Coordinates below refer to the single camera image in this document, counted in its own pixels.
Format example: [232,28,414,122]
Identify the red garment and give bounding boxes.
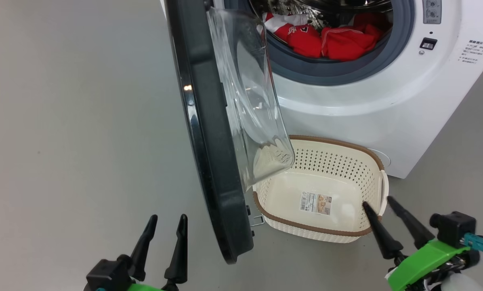
[284,13,387,62]

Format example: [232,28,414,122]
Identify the round white filter cover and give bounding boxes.
[367,148,391,168]

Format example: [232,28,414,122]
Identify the washing machine drum opening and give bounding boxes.
[262,0,416,86]

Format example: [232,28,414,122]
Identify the stainless steel washing machine drum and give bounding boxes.
[250,0,393,29]

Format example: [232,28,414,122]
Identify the white front-load washing machine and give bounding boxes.
[161,0,483,179]

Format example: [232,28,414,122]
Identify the product label sticker with barcode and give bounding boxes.
[299,191,333,215]

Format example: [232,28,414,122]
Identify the printed black text notice label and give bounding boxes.
[459,40,483,65]

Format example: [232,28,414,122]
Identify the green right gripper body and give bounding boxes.
[385,238,472,291]

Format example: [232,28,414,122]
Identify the cream laundry basket brown rim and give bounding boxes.
[252,135,389,244]

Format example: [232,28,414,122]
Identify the black round glass washer door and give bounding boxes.
[164,0,295,265]

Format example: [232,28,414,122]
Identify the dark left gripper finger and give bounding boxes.
[164,214,188,285]
[130,214,158,282]

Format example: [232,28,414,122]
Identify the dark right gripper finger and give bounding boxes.
[388,196,434,249]
[362,202,404,260]

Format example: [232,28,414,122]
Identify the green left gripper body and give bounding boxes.
[122,283,185,291]

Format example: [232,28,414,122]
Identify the black right arm cable teal plug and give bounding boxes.
[463,232,483,260]

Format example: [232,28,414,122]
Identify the white garment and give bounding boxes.
[262,12,311,43]

